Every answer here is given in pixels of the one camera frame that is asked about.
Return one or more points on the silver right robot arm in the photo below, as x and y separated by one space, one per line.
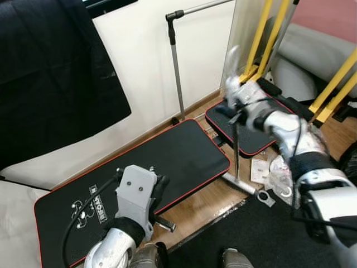
329 201

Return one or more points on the silver left robot leg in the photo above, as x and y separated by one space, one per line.
146 258

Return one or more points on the silver robot leg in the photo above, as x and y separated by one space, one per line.
146 258
234 259

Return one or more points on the white paper card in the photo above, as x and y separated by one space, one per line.
259 170

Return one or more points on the silver clothes rack pole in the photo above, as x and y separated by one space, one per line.
176 72

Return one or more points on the clear bag with white hook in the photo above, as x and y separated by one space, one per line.
281 178

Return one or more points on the silver right robot leg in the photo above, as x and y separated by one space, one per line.
234 259

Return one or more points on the frosted clear panel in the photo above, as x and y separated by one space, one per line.
245 28

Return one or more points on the grey rolled mat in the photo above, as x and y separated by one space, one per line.
318 50

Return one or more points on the pink foam mat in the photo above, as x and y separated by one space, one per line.
329 17

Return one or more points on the white mattress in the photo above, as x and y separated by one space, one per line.
17 234

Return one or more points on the black hanging cloth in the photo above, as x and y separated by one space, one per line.
50 72

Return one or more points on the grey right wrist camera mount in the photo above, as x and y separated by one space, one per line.
248 96

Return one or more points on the yellow metal exercise frame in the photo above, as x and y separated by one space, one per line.
337 78

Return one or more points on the dark window frame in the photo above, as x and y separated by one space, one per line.
106 5

